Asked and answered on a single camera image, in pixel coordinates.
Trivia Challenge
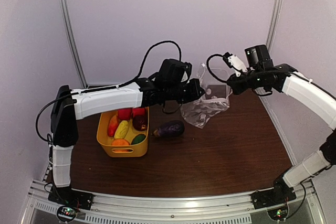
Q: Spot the red toy apple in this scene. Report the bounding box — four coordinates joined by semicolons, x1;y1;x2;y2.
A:
132;108;146;117
117;108;132;121

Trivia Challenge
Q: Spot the aluminium front rail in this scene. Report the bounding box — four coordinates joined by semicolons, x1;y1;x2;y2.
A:
18;180;326;223

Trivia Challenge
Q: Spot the aluminium corner post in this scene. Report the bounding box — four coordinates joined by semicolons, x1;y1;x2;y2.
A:
266;0;284;51
60;0;88;88

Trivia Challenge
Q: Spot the circuit board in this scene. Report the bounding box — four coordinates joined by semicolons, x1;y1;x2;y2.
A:
56;206;78;222
267;206;289;221

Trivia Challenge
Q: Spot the yellow toy banana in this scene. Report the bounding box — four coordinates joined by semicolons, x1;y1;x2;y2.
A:
113;120;129;139

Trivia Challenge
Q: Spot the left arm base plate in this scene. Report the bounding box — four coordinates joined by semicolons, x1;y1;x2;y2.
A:
48;186;94;210

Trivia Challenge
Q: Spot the left aluminium corner post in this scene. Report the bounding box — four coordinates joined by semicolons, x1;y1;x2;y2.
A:
60;0;88;88

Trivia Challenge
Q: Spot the right circuit board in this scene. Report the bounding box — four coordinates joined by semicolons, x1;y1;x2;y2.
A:
267;206;289;221

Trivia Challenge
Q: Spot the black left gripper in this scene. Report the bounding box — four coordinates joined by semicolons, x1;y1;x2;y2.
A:
166;78;205;104

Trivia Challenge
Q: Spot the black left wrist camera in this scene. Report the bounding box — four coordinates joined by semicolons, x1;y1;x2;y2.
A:
154;59;192;87

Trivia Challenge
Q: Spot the black camera cable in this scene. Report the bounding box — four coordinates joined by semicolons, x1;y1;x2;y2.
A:
206;54;229;83
115;40;182;88

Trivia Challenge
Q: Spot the left circuit board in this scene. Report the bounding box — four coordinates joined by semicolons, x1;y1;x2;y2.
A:
56;206;78;222

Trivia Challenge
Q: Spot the clear zip top bag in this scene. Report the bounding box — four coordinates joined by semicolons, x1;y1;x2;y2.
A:
180;63;232;129

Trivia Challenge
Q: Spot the yellow plastic basket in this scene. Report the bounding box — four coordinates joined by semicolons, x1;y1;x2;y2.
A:
97;107;149;158

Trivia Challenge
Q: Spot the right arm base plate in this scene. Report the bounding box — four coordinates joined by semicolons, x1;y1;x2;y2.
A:
251;189;297;209

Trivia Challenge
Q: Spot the black left camera cable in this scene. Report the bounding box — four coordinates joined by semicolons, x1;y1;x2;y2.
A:
115;40;182;88

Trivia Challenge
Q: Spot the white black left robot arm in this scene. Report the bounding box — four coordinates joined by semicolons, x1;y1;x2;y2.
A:
44;78;205;205

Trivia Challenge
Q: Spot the purple toy eggplant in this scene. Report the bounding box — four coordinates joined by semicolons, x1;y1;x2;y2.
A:
152;120;185;138

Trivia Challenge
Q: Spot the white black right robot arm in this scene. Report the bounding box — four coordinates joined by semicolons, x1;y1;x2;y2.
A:
226;64;335;204

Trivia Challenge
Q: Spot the right aluminium corner post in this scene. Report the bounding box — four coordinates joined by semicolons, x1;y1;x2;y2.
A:
266;0;284;51

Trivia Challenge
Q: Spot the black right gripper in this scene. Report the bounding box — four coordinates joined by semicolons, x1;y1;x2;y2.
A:
227;67;264;95

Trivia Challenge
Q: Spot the orange toy orange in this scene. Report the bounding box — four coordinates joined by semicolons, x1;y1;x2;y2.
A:
111;138;130;146

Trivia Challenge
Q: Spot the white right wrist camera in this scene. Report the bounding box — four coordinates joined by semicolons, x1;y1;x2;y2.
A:
223;52;247;77

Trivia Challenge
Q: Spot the dark red toy fruit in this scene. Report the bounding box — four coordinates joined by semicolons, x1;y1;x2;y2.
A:
132;115;148;131

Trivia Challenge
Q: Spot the black right camera cable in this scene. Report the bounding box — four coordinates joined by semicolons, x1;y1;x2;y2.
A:
206;54;229;83

